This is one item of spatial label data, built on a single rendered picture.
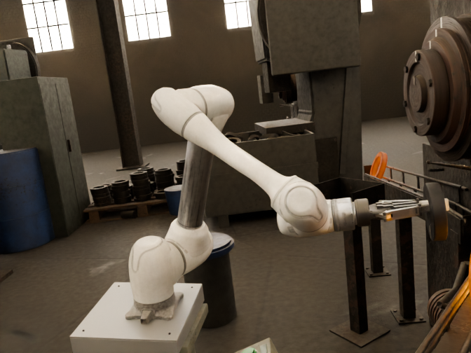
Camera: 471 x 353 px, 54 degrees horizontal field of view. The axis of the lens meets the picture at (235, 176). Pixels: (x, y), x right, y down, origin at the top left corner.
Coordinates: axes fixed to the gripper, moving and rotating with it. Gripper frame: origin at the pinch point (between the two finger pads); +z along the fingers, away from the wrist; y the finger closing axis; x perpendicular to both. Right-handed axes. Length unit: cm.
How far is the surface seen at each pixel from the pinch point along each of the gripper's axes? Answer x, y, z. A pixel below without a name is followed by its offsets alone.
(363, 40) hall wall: 102, -1064, 56
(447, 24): 47, -36, 15
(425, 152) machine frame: -2, -85, 13
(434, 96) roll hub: 26.4, -25.0, 7.3
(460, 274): -25.9, -12.8, 7.9
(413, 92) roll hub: 27.7, -39.5, 3.7
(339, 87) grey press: 24, -329, -18
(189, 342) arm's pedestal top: -45, -14, -82
